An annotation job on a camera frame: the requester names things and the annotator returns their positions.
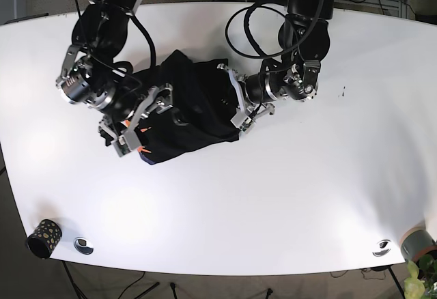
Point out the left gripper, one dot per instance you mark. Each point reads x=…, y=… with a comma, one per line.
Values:
x=243, y=99

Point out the right silver table grommet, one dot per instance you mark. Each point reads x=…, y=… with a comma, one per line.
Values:
x=382, y=248

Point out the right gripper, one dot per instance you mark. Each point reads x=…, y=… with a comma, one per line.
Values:
x=158, y=100

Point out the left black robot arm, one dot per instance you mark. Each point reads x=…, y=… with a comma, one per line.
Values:
x=293, y=71

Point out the silver table grommet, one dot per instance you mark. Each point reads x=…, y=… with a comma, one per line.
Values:
x=83, y=246
x=382, y=248

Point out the left silver table grommet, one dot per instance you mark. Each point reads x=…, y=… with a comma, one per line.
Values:
x=83, y=246

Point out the grey flower pot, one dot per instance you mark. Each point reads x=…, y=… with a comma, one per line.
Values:
x=416, y=243

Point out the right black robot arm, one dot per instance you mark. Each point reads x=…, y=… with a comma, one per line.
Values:
x=89, y=74

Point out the black gold-dotted cup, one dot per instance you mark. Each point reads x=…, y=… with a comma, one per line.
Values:
x=45, y=237

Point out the green potted plant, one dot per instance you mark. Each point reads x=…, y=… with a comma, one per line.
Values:
x=421, y=283

